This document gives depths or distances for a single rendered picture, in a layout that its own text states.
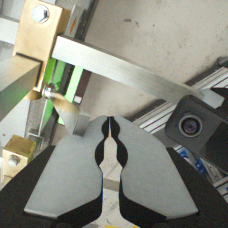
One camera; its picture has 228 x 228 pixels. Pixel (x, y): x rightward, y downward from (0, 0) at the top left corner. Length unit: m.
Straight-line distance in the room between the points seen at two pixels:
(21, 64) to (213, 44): 1.18
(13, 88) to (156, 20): 1.02
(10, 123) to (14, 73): 0.46
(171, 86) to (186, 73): 0.98
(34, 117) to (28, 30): 0.30
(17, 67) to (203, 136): 0.20
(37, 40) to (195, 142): 0.21
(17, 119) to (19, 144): 0.27
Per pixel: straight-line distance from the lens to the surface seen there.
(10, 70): 0.20
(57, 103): 0.16
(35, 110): 0.49
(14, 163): 0.35
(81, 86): 0.43
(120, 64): 0.24
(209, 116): 0.17
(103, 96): 1.19
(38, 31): 0.24
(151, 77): 0.25
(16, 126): 0.65
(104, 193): 0.40
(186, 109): 0.17
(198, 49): 1.24
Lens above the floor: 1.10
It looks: 61 degrees down
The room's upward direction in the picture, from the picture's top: 178 degrees clockwise
